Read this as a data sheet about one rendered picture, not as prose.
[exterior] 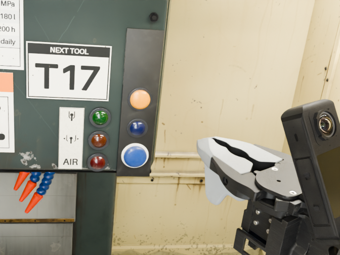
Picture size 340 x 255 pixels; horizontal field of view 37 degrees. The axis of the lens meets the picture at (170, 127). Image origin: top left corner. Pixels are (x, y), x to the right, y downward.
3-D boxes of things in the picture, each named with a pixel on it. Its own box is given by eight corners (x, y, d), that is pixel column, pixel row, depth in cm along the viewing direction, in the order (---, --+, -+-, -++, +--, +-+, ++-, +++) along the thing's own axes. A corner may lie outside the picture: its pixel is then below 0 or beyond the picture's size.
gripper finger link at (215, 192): (173, 185, 56) (233, 228, 49) (179, 136, 53) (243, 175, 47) (194, 178, 57) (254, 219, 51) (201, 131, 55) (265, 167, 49)
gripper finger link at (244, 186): (198, 172, 50) (266, 217, 44) (200, 159, 49) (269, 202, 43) (231, 162, 53) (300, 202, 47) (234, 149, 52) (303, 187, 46)
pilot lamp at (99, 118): (108, 126, 64) (109, 111, 63) (90, 126, 63) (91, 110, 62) (108, 124, 64) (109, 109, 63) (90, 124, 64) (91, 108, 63)
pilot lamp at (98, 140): (107, 149, 65) (108, 133, 64) (89, 149, 65) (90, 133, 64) (107, 147, 66) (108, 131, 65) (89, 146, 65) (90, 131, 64)
